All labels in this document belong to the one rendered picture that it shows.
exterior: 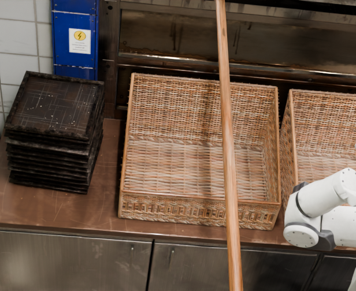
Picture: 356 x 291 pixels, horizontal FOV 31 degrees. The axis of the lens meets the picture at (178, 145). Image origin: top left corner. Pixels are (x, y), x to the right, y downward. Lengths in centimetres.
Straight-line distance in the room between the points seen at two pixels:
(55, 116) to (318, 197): 108
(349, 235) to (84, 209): 112
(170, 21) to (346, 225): 113
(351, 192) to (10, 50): 150
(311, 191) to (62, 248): 120
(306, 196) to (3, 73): 145
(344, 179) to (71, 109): 114
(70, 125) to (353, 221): 107
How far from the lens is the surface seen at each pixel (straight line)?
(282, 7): 228
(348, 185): 136
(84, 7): 225
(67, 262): 245
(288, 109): 245
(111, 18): 230
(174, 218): 228
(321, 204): 140
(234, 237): 151
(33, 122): 218
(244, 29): 234
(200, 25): 232
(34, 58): 246
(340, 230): 147
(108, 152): 249
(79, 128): 216
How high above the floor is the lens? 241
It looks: 46 degrees down
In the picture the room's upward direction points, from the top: 9 degrees clockwise
